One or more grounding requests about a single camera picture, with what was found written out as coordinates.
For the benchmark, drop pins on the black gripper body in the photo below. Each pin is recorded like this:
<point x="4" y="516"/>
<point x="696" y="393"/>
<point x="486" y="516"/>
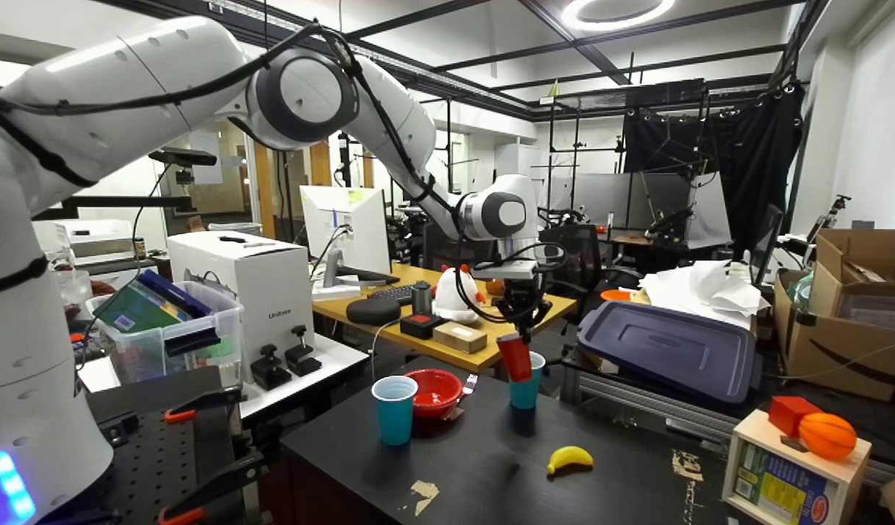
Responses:
<point x="527" y="287"/>

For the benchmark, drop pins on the red plastic cup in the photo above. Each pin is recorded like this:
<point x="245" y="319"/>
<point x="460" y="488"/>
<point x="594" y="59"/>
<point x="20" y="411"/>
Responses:
<point x="515" y="358"/>

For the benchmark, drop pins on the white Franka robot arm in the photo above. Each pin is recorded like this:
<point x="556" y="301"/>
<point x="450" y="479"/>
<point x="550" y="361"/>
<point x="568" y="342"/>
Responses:
<point x="106" y="77"/>

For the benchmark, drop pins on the small teal plastic cup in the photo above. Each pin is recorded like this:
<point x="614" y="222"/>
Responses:
<point x="530" y="397"/>

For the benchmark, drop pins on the red plastic bowl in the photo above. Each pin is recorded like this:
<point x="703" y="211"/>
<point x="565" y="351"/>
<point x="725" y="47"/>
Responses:
<point x="435" y="396"/>

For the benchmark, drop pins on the large blue plastic cup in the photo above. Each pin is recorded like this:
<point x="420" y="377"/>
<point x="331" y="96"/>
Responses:
<point x="396" y="418"/>

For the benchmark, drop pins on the tan cardboard box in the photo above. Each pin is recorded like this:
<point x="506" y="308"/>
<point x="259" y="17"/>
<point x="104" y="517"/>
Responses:
<point x="463" y="336"/>

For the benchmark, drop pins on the black mesh office chair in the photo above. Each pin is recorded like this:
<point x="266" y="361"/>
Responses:
<point x="579" y="252"/>

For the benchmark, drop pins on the metal utensil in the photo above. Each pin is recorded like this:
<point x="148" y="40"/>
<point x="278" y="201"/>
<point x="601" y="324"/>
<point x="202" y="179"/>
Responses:
<point x="469" y="387"/>

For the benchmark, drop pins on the orange plate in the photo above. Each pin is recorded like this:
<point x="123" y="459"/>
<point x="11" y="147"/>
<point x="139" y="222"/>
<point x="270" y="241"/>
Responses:
<point x="616" y="297"/>

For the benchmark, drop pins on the black box red label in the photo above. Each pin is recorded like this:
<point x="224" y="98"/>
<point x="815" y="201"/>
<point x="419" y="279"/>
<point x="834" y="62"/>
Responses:
<point x="420" y="324"/>

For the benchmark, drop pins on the wooden desk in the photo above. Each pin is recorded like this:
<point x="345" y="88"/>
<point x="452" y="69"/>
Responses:
<point x="407" y="349"/>

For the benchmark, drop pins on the dark blue storage lid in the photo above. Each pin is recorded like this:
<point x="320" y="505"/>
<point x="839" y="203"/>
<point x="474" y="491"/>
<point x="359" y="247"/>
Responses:
<point x="668" y="351"/>

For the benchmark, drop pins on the yellow toy banana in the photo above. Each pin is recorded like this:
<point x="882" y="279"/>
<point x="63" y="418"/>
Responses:
<point x="569" y="459"/>

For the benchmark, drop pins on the white plastic bag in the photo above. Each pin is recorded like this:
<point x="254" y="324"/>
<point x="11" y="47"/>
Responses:
<point x="703" y="292"/>

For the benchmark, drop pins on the white shelf table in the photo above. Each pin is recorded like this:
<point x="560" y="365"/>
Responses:
<point x="339" y="355"/>

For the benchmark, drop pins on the white backed monitor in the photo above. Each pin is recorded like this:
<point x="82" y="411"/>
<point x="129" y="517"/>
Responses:
<point x="349" y="234"/>

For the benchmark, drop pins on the large tan tape scrap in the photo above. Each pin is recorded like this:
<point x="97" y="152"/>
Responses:
<point x="425" y="497"/>

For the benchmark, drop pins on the black joystick controller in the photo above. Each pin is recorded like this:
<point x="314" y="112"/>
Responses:
<point x="305" y="358"/>
<point x="270" y="371"/>

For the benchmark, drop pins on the small tan tape scrap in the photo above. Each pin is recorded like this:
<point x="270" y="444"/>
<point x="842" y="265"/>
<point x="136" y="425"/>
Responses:
<point x="687" y="467"/>

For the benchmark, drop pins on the black curtain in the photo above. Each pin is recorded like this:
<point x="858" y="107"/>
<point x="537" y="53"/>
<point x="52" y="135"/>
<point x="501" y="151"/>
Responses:
<point x="719" y="147"/>

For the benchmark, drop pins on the white appliance box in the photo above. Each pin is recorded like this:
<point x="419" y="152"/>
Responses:
<point x="244" y="292"/>

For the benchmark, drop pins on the red toy block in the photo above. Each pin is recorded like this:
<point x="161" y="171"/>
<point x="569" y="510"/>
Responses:
<point x="788" y="413"/>

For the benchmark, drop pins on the wooden toy box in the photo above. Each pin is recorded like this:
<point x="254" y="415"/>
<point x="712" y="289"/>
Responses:
<point x="785" y="483"/>

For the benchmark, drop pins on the open cardboard box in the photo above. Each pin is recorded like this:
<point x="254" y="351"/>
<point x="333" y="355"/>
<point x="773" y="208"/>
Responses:
<point x="843" y="322"/>

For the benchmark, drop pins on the black orange clamp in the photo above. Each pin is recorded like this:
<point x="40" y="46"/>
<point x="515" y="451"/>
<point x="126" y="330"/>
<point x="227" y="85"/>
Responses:
<point x="202" y="406"/>
<point x="215" y="486"/>

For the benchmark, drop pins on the clear plastic bin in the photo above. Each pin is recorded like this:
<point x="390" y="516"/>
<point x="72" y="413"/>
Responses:
<point x="173" y="351"/>

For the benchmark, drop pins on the blue book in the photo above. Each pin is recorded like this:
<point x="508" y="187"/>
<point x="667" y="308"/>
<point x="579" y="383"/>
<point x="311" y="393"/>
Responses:
<point x="173" y="292"/>

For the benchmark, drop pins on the green book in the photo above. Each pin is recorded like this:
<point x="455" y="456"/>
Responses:
<point x="132" y="311"/>

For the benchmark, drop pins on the black perforated breadboard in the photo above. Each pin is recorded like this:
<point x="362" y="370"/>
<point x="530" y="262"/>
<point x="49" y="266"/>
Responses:
<point x="145" y="456"/>

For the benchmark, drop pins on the white printer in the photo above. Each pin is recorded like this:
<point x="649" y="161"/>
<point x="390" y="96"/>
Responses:
<point x="97" y="244"/>

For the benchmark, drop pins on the aluminum rail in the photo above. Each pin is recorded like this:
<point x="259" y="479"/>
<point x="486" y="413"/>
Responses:
<point x="661" y="411"/>

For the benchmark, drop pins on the black camera on stand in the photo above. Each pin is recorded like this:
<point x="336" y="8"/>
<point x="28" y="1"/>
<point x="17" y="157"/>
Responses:
<point x="183" y="157"/>

